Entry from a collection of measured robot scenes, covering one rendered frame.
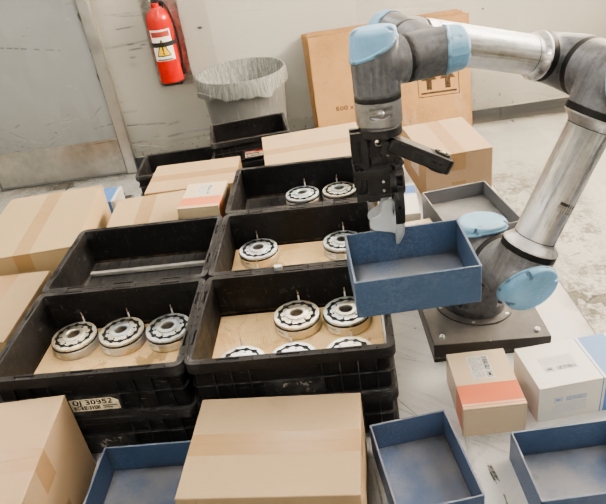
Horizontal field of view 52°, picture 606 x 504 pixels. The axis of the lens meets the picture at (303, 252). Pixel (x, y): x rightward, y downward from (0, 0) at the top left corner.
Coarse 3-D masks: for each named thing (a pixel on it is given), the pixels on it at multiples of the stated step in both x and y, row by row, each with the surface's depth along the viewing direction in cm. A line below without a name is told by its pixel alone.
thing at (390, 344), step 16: (256, 272) 141; (272, 272) 141; (288, 272) 140; (304, 272) 140; (208, 288) 139; (384, 320) 121; (192, 336) 125; (192, 352) 120; (288, 352) 116; (304, 352) 116; (320, 352) 115; (336, 352) 115; (352, 352) 115; (368, 352) 114; (384, 352) 114; (192, 368) 118; (208, 368) 117; (224, 368) 117; (240, 368) 117; (256, 368) 117
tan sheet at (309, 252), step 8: (280, 248) 169; (288, 248) 168; (296, 248) 168; (304, 248) 167; (312, 248) 166; (320, 248) 166; (280, 256) 165; (288, 256) 165; (296, 256) 164; (304, 256) 164; (312, 256) 163; (320, 256) 163; (240, 264) 164; (288, 264) 161
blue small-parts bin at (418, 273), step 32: (448, 224) 109; (352, 256) 112; (384, 256) 112; (416, 256) 113; (448, 256) 112; (352, 288) 106; (384, 288) 98; (416, 288) 98; (448, 288) 99; (480, 288) 99
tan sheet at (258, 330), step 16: (224, 320) 144; (240, 320) 144; (256, 320) 143; (272, 320) 142; (224, 336) 139; (240, 336) 139; (256, 336) 138; (272, 336) 137; (320, 336) 135; (336, 336) 134; (352, 336) 133; (368, 336) 133; (224, 352) 135
